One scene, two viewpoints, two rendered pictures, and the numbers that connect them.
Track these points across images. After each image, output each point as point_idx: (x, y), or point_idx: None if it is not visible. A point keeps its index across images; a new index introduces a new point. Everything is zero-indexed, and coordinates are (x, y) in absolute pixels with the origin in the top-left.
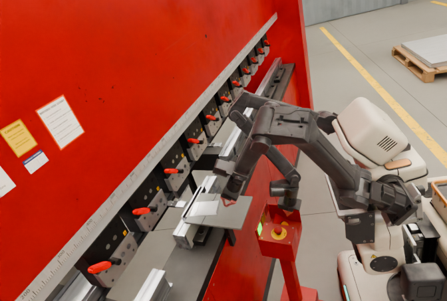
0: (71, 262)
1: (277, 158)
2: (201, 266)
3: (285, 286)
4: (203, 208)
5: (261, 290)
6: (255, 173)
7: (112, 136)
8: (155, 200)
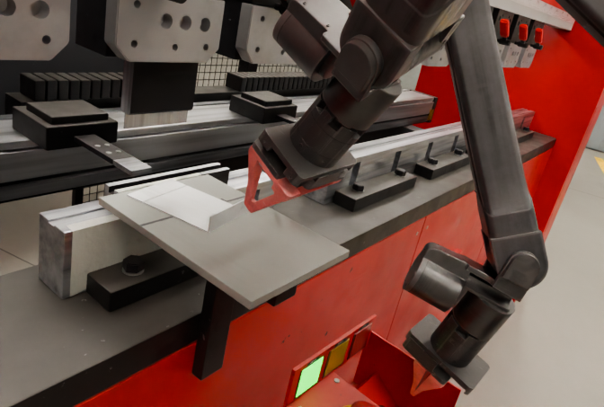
0: None
1: (501, 164)
2: (45, 360)
3: None
4: (180, 200)
5: None
6: (374, 252)
7: None
8: None
